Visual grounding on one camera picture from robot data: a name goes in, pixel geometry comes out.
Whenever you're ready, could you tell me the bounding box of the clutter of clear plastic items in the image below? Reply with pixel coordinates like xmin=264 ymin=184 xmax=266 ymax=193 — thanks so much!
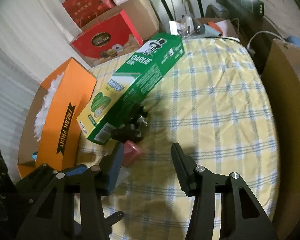
xmin=169 ymin=15 xmax=240 ymax=43

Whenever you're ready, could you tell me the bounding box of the yellow checked tablecloth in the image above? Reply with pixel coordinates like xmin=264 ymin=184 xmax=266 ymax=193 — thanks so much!
xmin=75 ymin=37 xmax=280 ymax=240

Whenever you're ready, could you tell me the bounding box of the green toothpaste box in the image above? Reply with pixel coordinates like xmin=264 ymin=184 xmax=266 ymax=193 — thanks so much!
xmin=76 ymin=32 xmax=185 ymax=146

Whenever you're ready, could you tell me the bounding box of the open brown cardboard box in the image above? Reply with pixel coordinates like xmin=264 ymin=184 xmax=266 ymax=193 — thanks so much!
xmin=261 ymin=39 xmax=300 ymax=240

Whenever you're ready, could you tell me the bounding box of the brown cardboard carton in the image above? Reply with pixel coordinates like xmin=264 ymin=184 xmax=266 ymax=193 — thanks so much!
xmin=115 ymin=0 xmax=160 ymax=43

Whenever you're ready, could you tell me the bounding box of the black clamp mount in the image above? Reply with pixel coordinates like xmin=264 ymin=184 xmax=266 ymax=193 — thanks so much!
xmin=111 ymin=102 xmax=148 ymax=143

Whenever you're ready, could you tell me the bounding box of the red gift bag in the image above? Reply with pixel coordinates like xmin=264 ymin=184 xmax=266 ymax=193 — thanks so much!
xmin=62 ymin=0 xmax=115 ymax=27

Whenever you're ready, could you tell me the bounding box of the orange cardboard box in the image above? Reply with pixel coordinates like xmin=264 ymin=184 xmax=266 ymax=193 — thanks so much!
xmin=17 ymin=57 xmax=98 ymax=178

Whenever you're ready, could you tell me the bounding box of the clear bottle pink cap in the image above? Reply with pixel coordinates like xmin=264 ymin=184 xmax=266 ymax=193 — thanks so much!
xmin=116 ymin=141 xmax=142 ymax=184

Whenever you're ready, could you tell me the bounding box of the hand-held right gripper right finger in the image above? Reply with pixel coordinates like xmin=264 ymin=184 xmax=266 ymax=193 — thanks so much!
xmin=170 ymin=142 xmax=278 ymax=240

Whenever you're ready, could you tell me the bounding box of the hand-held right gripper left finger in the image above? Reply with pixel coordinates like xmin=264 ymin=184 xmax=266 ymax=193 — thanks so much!
xmin=19 ymin=141 xmax=125 ymax=240

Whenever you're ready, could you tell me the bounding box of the white curtain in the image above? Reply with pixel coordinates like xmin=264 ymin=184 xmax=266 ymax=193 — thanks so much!
xmin=0 ymin=0 xmax=90 ymax=155

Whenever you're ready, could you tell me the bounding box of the black lamp with light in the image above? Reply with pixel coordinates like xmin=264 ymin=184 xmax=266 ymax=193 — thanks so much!
xmin=240 ymin=0 xmax=265 ymax=17

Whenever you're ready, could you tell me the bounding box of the white charger cable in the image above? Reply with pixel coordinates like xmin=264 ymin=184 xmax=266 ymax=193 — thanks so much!
xmin=246 ymin=31 xmax=287 ymax=55

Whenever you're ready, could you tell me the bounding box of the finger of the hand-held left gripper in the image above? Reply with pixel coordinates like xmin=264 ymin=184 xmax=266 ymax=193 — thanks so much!
xmin=16 ymin=163 xmax=88 ymax=191
xmin=104 ymin=211 xmax=125 ymax=228

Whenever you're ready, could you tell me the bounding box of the light blue object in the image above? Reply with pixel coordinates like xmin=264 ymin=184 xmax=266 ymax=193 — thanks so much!
xmin=286 ymin=35 xmax=300 ymax=49

